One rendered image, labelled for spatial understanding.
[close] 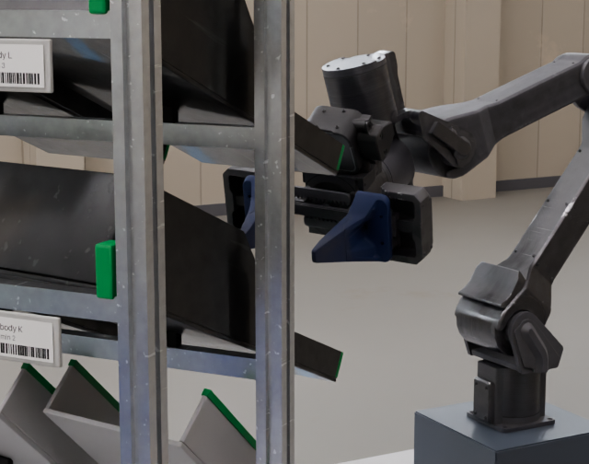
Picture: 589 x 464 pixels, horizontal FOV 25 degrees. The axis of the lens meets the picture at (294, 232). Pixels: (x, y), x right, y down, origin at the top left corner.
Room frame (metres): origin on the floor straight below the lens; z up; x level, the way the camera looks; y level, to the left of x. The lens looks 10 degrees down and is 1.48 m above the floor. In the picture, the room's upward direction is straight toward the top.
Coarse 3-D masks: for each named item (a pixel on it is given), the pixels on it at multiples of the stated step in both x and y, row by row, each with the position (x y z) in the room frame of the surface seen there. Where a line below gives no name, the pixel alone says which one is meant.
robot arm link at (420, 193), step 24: (240, 168) 1.14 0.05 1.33; (384, 168) 1.16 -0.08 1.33; (240, 192) 1.16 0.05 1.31; (384, 192) 1.07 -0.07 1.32; (408, 192) 1.06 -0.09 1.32; (240, 216) 1.17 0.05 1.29; (312, 216) 1.12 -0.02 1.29; (336, 216) 1.10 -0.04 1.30; (408, 216) 1.08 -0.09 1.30; (432, 216) 1.08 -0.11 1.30; (408, 240) 1.09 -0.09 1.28; (432, 240) 1.08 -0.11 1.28
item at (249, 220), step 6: (246, 180) 1.13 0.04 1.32; (252, 180) 1.12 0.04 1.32; (246, 186) 1.13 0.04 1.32; (252, 186) 1.12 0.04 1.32; (246, 192) 1.13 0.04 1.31; (252, 192) 1.12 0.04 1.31; (246, 198) 1.13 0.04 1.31; (252, 198) 1.11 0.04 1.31; (246, 204) 1.13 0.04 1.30; (252, 204) 1.10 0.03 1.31; (246, 210) 1.13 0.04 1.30; (252, 210) 1.10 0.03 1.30; (246, 216) 1.13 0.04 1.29; (252, 216) 1.09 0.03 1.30; (246, 222) 1.08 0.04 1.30; (252, 222) 1.08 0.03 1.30; (246, 228) 1.07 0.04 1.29; (252, 228) 1.08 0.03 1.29; (246, 234) 1.07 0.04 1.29; (252, 234) 1.08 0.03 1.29; (252, 240) 1.08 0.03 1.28; (252, 246) 1.08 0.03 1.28
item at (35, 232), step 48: (0, 192) 0.87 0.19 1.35; (48, 192) 0.84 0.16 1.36; (96, 192) 0.82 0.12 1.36; (0, 240) 0.85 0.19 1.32; (48, 240) 0.83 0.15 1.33; (96, 240) 0.80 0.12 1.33; (192, 240) 0.85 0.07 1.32; (240, 240) 0.90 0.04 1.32; (96, 288) 0.79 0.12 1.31; (192, 288) 0.85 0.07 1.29; (240, 288) 0.90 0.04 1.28; (192, 336) 0.92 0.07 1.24; (240, 336) 0.89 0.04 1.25
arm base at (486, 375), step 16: (480, 368) 1.28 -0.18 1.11; (496, 368) 1.26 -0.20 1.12; (480, 384) 1.27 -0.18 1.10; (496, 384) 1.26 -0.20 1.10; (512, 384) 1.26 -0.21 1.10; (528, 384) 1.26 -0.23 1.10; (544, 384) 1.29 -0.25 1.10; (480, 400) 1.27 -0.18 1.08; (496, 400) 1.26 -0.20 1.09; (512, 400) 1.26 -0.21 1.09; (528, 400) 1.26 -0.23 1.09; (544, 400) 1.29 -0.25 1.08; (480, 416) 1.27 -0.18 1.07; (496, 416) 1.26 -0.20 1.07; (512, 416) 1.26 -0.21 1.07; (528, 416) 1.26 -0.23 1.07; (544, 416) 1.28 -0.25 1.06
